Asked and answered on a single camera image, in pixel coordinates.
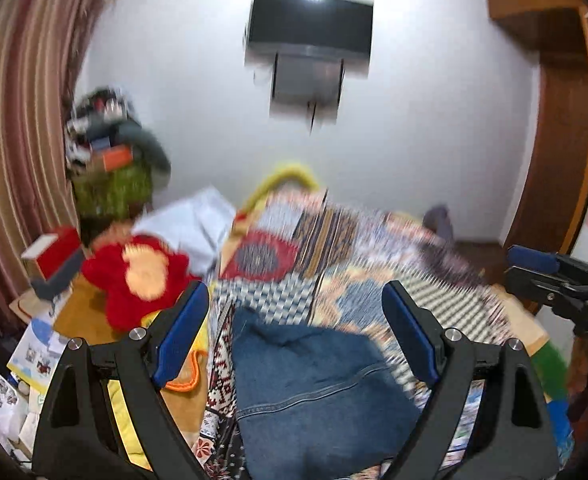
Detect illustrated picture box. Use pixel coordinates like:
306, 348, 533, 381
5, 304, 72, 393

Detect white cloth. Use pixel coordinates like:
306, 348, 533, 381
133, 186, 237, 275

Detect green and blue cloth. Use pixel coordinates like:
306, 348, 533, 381
531, 339, 576, 466

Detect yellow plush tube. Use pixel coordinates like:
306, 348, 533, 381
235, 160, 321, 218

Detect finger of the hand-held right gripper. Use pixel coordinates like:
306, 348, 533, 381
505, 245, 588, 281
503, 266, 588, 317

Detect patchwork patterned blanket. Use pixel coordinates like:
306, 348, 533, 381
194, 190, 520, 480

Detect yellow cloth with orange trim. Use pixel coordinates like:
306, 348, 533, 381
105, 307, 212, 473

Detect green table cloth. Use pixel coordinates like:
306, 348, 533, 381
70, 160, 156, 222

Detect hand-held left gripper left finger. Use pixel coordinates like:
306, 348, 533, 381
31, 281, 211, 480

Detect brown wooden door frame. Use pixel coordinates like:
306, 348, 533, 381
484, 0, 588, 258

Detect red and white box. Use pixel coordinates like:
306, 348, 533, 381
20, 225, 86, 283

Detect pile of clutter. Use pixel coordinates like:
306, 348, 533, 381
63, 86, 140, 181

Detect striped brown curtain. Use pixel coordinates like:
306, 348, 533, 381
0, 0, 127, 346

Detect beige mattress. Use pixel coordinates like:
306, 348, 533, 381
491, 284, 550, 353

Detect red plush toy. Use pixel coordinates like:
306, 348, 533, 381
80, 220, 196, 332

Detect white printed packets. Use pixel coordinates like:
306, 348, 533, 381
0, 372, 42, 458

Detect blue denim jacket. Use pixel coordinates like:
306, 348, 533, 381
230, 306, 422, 480

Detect black wall television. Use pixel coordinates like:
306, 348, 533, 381
243, 0, 376, 80

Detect dark grey-blue cloth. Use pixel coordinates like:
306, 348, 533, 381
422, 204, 456, 243

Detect grey garment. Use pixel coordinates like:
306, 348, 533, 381
116, 119, 173, 173

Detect grey wall shelf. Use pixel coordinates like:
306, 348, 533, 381
268, 52, 348, 137

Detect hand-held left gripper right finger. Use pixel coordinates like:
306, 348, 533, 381
380, 280, 560, 480

